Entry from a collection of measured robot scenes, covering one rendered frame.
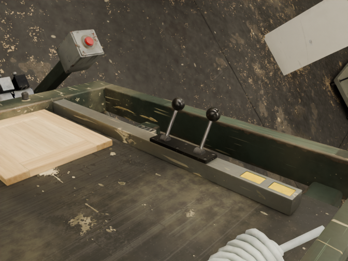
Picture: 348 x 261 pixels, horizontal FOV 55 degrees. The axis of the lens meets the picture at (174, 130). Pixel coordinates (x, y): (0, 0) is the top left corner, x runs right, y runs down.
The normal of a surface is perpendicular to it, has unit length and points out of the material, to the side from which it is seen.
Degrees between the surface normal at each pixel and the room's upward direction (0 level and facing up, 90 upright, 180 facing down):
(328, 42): 90
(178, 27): 0
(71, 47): 90
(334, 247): 57
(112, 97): 90
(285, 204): 90
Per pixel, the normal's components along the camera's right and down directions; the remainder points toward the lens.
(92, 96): 0.74, 0.26
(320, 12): -0.60, 0.43
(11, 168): 0.00, -0.92
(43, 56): 0.62, -0.28
